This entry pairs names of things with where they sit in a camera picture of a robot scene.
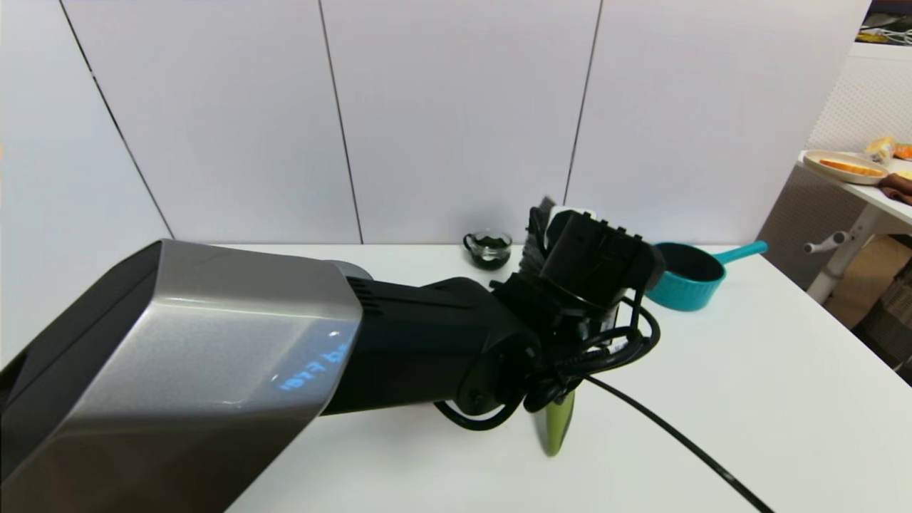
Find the brown cloth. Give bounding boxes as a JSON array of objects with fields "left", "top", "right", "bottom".
[{"left": 878, "top": 173, "right": 912, "bottom": 207}]

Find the beige oval plate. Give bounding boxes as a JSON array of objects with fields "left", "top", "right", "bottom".
[{"left": 802, "top": 150, "right": 889, "bottom": 187}]

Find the white table crank handle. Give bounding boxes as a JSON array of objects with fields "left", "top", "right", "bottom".
[{"left": 804, "top": 231, "right": 856, "bottom": 256}]

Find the small glass cup dark liquid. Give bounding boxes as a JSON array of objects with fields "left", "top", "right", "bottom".
[{"left": 463, "top": 229, "right": 514, "bottom": 271}]

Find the teal saucepan with handle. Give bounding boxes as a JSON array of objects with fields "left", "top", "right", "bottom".
[{"left": 643, "top": 240, "right": 770, "bottom": 313}]

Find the brown cardboard box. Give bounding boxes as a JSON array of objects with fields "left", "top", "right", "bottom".
[{"left": 825, "top": 234, "right": 912, "bottom": 330}]

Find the white side table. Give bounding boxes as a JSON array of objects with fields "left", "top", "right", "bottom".
[{"left": 797, "top": 150, "right": 912, "bottom": 307}]

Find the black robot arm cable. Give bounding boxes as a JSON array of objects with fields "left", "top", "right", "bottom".
[{"left": 433, "top": 285, "right": 776, "bottom": 513}]

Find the white perforated panel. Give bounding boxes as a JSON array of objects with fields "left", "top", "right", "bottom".
[{"left": 805, "top": 43, "right": 912, "bottom": 154}]

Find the green handled grey bristle brush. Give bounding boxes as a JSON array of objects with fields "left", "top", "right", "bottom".
[{"left": 519, "top": 197, "right": 578, "bottom": 457}]

